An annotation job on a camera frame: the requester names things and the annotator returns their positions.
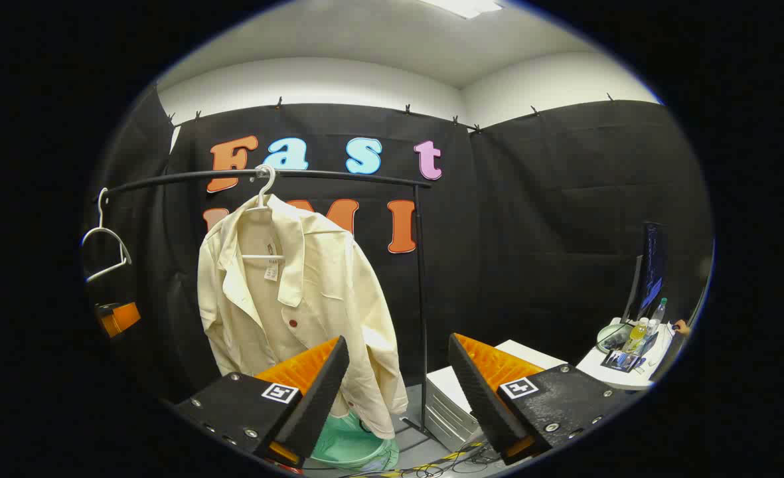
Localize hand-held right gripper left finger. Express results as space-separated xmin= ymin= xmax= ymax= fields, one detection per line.
xmin=173 ymin=335 xmax=351 ymax=469

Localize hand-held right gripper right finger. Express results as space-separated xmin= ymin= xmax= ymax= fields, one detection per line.
xmin=447 ymin=333 xmax=631 ymax=465

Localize green laundry hamper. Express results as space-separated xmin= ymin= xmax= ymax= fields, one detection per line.
xmin=309 ymin=410 xmax=400 ymax=472

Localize cream jacket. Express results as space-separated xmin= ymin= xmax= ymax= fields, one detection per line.
xmin=197 ymin=194 xmax=409 ymax=440

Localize white clothes hanger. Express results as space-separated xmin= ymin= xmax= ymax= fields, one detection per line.
xmin=81 ymin=188 xmax=132 ymax=284
xmin=242 ymin=164 xmax=286 ymax=261

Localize black clothes rack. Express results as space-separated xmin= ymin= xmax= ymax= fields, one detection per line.
xmin=92 ymin=169 xmax=435 ymax=439

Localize white drawer cabinet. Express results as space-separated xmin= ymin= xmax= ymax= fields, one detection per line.
xmin=425 ymin=340 xmax=568 ymax=452

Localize white desk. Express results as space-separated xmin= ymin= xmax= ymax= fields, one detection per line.
xmin=576 ymin=319 xmax=674 ymax=391

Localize round grey bowl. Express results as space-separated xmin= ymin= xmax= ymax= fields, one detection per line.
xmin=596 ymin=323 xmax=633 ymax=353

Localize dark printed booklet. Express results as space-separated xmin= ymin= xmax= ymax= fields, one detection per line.
xmin=601 ymin=350 xmax=646 ymax=373

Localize yellow drink bottle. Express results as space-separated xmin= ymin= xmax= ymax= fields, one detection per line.
xmin=624 ymin=317 xmax=649 ymax=353

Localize black backdrop cloth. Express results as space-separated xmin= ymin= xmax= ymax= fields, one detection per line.
xmin=83 ymin=86 xmax=714 ymax=406

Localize clear water bottle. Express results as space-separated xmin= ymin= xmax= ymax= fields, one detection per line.
xmin=647 ymin=297 xmax=668 ymax=337

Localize black computer monitor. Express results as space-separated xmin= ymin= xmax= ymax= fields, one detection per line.
xmin=623 ymin=221 xmax=669 ymax=326

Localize black floor cables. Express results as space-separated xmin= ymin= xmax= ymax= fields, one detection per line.
xmin=339 ymin=443 xmax=499 ymax=478

